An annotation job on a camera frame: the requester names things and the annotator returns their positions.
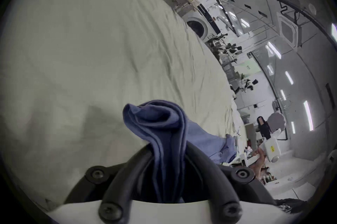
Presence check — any person's right hand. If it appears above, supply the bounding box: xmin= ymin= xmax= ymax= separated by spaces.
xmin=251 ymin=148 xmax=266 ymax=163

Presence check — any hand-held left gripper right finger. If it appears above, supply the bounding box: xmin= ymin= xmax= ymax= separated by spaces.
xmin=184 ymin=141 xmax=276 ymax=222

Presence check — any white washing machine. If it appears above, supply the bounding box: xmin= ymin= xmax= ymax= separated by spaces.
xmin=182 ymin=11 xmax=212 ymax=40

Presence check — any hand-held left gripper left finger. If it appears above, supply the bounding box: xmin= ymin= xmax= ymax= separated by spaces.
xmin=64 ymin=146 xmax=155 ymax=222

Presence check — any person's right forearm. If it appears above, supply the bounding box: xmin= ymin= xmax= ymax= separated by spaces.
xmin=249 ymin=158 xmax=269 ymax=186

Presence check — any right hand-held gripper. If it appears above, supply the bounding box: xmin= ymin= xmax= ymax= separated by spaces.
xmin=259 ymin=129 xmax=286 ymax=164

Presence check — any dark blue shirt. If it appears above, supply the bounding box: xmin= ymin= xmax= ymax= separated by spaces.
xmin=122 ymin=100 xmax=236 ymax=203

